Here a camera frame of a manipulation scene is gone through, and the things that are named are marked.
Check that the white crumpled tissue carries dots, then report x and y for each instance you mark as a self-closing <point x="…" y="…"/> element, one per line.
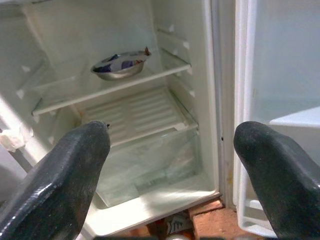
<point x="12" y="141"/>

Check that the white fridge door bin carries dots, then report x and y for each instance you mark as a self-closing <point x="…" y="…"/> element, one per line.
<point x="300" y="122"/>

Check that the white ribbed crisper cover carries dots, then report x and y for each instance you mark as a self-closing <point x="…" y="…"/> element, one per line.
<point x="140" y="110"/>

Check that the glass fridge shelf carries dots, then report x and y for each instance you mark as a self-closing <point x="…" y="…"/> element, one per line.
<point x="75" y="97"/>

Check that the red brick stack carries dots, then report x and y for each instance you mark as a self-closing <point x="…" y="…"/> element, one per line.
<point x="215" y="222"/>

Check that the white striped packet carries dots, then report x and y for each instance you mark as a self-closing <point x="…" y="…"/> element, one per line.
<point x="177" y="223"/>

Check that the clear crisper drawer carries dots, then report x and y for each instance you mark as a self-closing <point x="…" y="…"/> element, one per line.
<point x="150" y="162"/>

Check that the steel bowl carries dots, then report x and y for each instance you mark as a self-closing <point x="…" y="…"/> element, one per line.
<point x="120" y="72"/>

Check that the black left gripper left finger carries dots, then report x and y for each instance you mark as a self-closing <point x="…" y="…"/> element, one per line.
<point x="57" y="185"/>

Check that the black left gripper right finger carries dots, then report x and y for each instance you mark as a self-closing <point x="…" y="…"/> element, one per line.
<point x="285" y="180"/>

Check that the small grey fridge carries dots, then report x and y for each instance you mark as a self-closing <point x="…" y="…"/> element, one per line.
<point x="187" y="20"/>

